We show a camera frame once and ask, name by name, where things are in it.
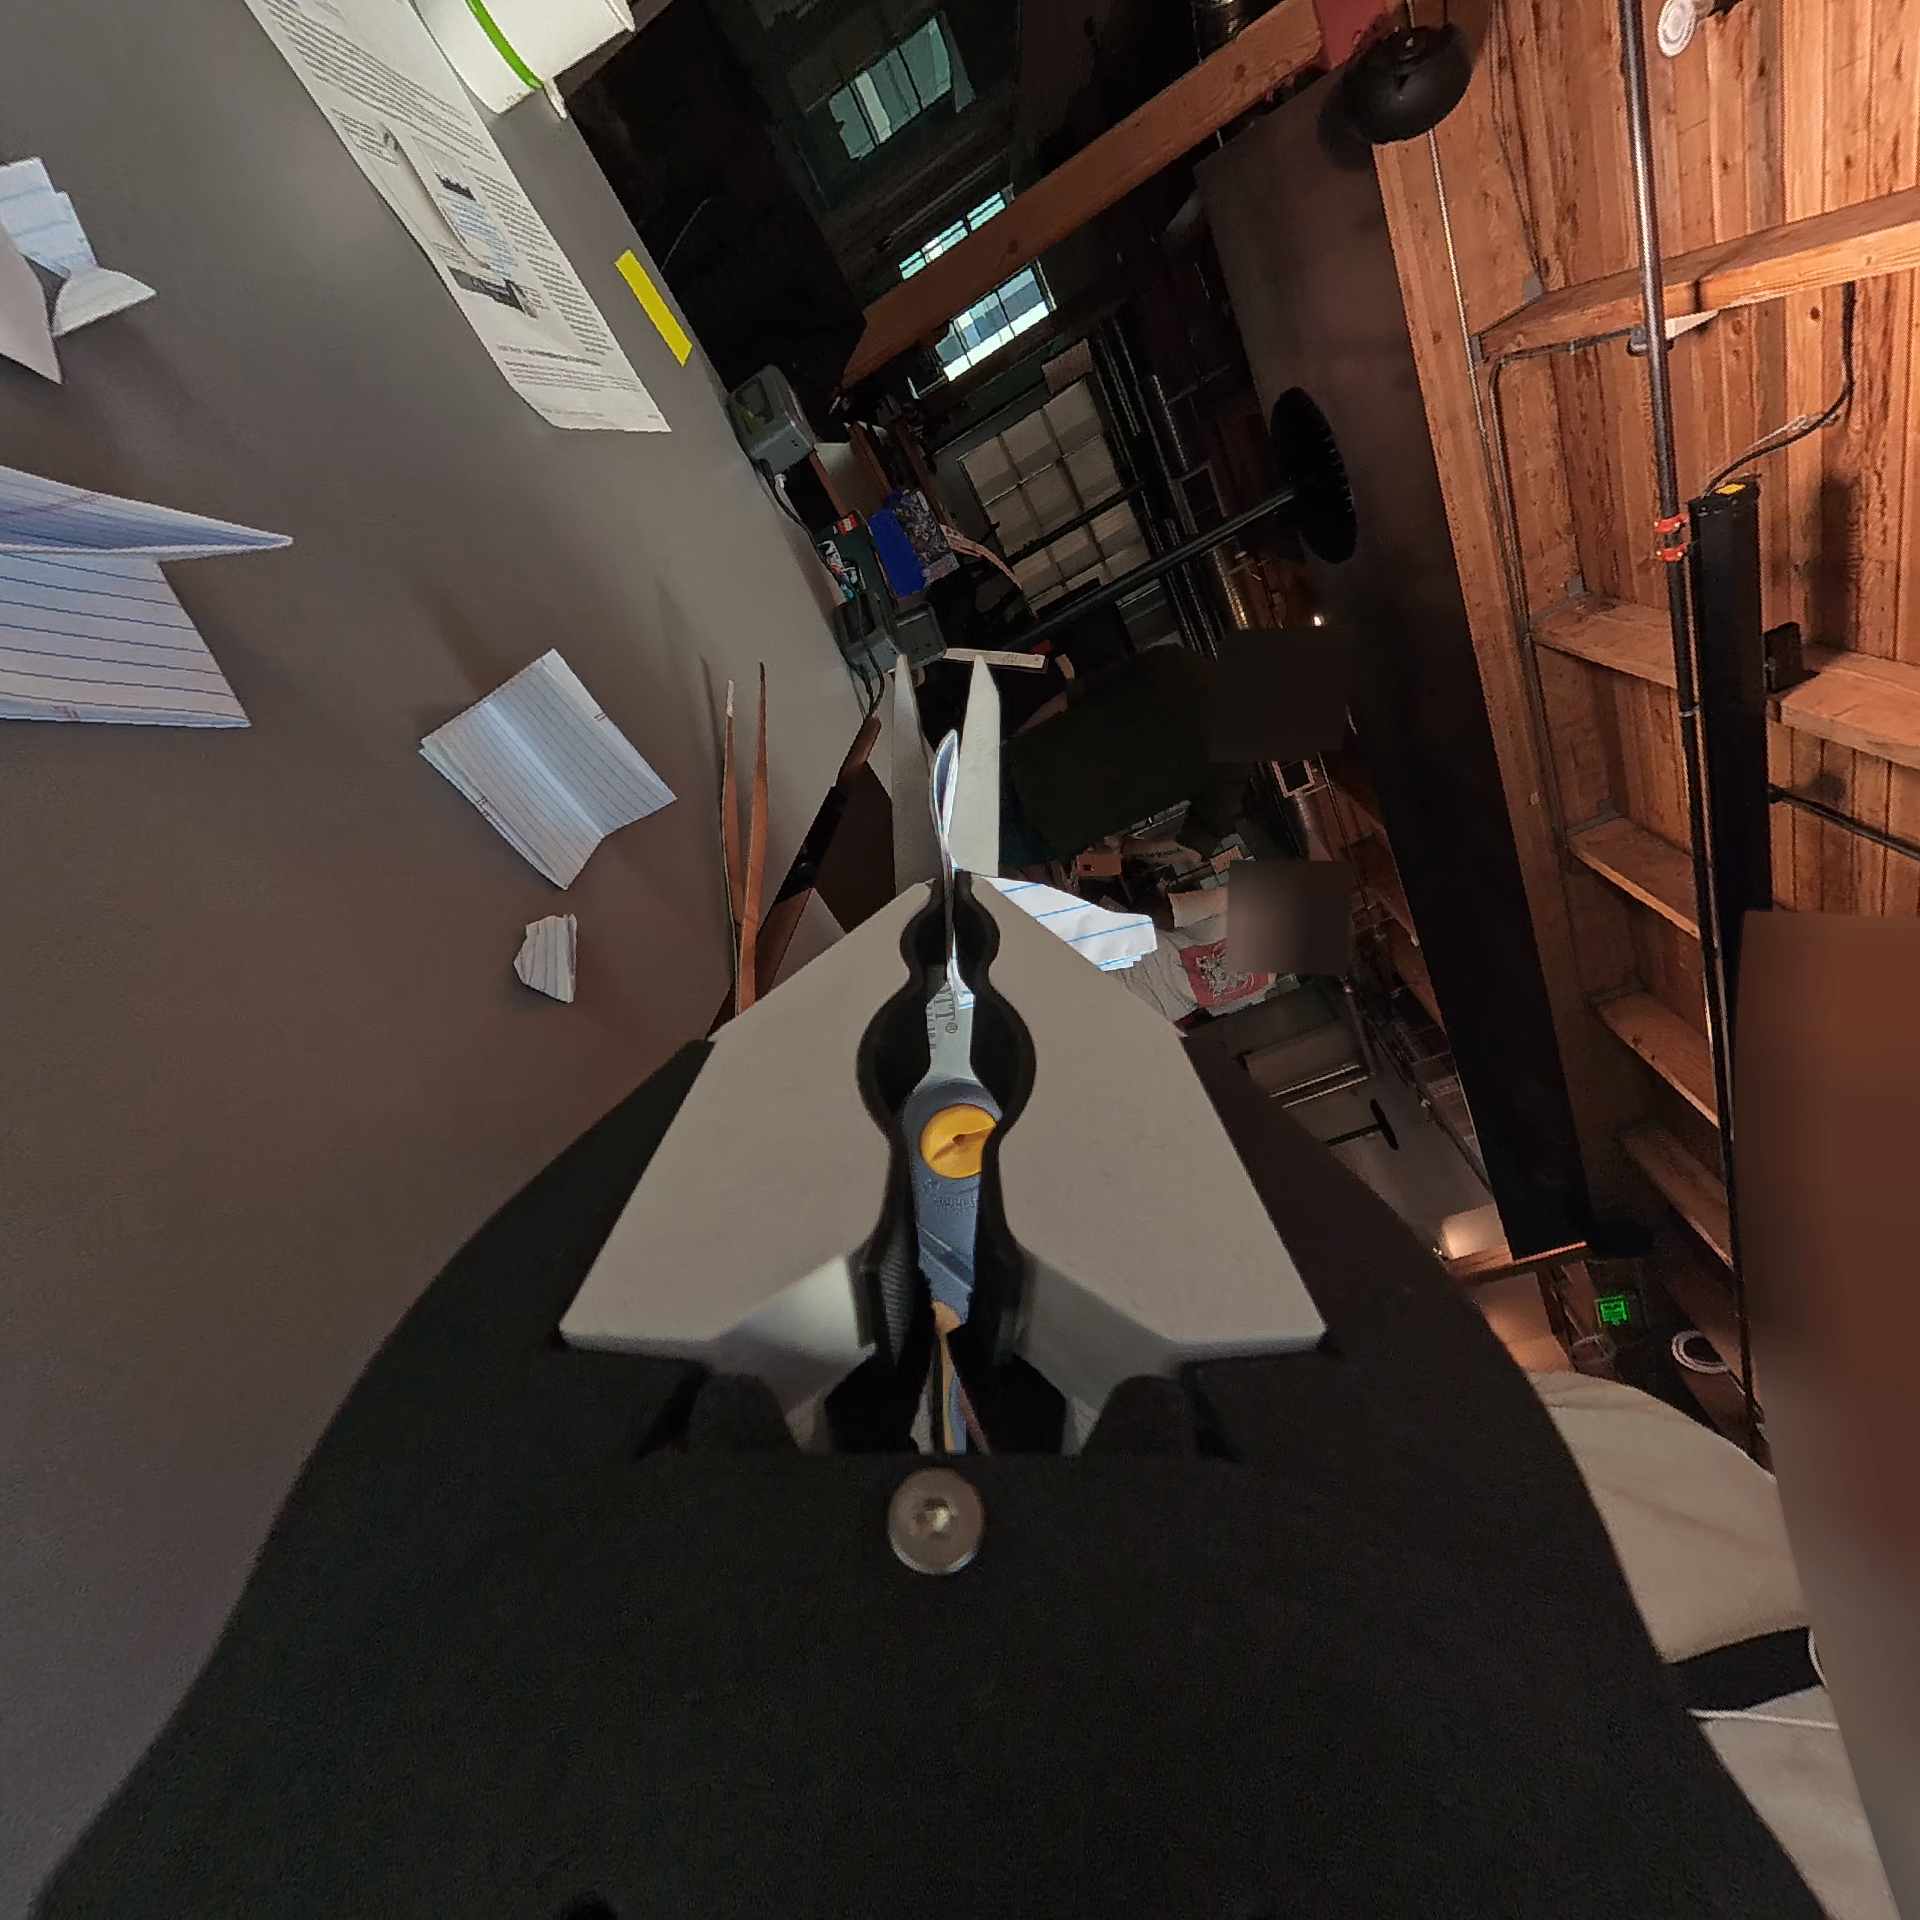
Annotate grey orange-handled scissors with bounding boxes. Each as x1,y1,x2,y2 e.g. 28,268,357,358
888,652,1010,1458

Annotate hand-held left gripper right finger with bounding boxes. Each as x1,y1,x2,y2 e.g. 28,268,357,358
964,878,1332,1453

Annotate black dome lamp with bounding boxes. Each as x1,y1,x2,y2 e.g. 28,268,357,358
1332,22,1475,147

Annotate printed paper sheet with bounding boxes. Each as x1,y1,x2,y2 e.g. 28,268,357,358
244,0,676,435

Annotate white folded paper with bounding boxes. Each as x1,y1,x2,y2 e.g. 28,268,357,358
0,156,159,386

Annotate blue storage bin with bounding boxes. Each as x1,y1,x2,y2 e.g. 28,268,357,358
869,487,966,602

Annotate lined paper piece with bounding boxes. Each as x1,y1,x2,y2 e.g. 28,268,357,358
931,733,1159,1023

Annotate yellow sticky note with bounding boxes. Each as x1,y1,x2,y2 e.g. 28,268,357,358
613,246,695,369

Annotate white paper cup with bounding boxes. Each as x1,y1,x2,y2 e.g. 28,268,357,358
412,0,644,119

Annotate grey power box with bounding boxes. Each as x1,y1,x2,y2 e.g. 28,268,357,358
838,588,950,680
725,367,821,487

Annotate large paned window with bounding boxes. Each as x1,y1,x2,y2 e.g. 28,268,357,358
952,374,1159,605

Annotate black lanyard strap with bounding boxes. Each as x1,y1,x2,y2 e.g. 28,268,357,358
1667,1623,1829,1721

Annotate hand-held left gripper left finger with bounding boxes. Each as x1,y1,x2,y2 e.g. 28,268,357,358
558,882,952,1453

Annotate large folded lined paper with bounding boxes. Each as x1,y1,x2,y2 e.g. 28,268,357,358
0,465,297,730

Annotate brown tweezers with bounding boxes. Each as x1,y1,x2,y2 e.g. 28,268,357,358
717,663,779,1033

